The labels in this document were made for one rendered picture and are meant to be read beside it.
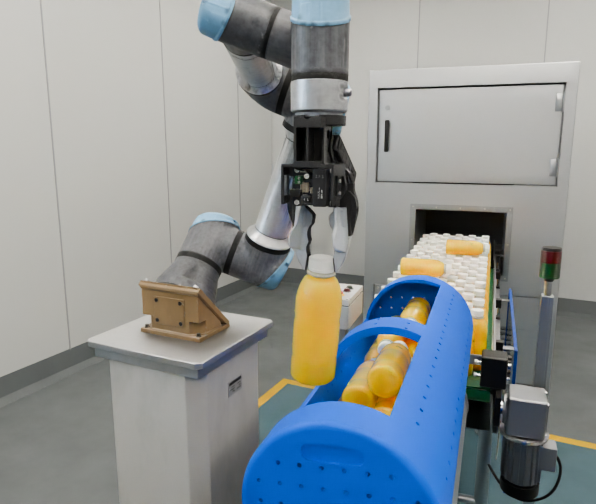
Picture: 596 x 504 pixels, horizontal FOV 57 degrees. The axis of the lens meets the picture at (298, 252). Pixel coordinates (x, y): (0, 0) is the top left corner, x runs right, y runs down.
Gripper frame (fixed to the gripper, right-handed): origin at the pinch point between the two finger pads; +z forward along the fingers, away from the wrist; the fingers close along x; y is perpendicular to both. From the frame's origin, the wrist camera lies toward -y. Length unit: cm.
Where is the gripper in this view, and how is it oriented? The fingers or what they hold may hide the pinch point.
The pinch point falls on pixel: (322, 260)
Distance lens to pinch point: 78.5
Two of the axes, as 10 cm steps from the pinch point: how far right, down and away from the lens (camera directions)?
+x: 9.4, 0.7, -3.3
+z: 0.0, 9.8, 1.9
